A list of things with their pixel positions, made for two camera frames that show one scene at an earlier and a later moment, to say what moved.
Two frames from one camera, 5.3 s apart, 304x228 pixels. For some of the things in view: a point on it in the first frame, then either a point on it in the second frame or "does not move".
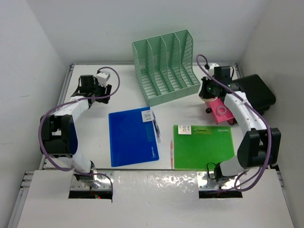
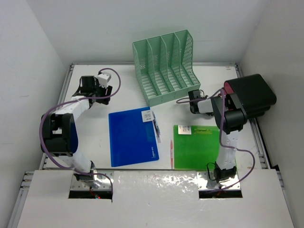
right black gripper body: x=208 y=89 -> x=191 y=109
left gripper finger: x=108 y=90 does not move
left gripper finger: x=104 y=100 does not move
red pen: x=172 y=154 does not move
